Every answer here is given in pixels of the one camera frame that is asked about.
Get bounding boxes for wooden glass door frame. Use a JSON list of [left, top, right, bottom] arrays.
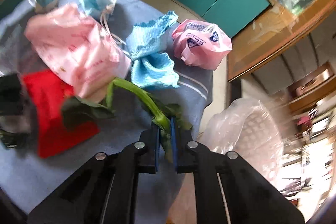
[[227, 0, 335, 81]]

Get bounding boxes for red plastic bag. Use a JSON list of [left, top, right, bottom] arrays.
[[23, 69, 100, 158]]

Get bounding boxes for large pink printed bag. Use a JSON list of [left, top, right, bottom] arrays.
[[25, 3, 131, 102]]

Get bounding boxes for light blue cloth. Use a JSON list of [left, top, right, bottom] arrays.
[[126, 11, 179, 90]]

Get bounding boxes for pink tissue pack wrapper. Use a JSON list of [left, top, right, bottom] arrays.
[[171, 19, 232, 71]]

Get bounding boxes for blue striped seat cloth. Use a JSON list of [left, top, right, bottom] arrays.
[[1, 0, 213, 213]]

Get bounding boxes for dark green foil bag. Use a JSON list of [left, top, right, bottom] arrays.
[[1, 73, 31, 148]]

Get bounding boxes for white plastic trash basket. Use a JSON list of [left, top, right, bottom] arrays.
[[198, 98, 284, 185]]

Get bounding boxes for green vegetable leaves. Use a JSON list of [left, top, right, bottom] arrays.
[[61, 77, 193, 162]]

